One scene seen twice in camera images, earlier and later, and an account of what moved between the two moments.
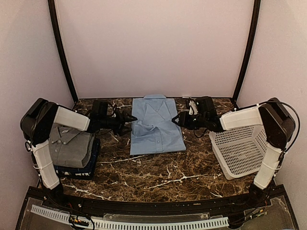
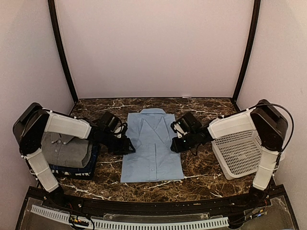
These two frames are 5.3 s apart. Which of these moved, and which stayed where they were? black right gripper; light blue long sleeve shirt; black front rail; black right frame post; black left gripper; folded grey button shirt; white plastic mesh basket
Moved: light blue long sleeve shirt; black right gripper; black left gripper
Stayed: black right frame post; folded grey button shirt; white plastic mesh basket; black front rail
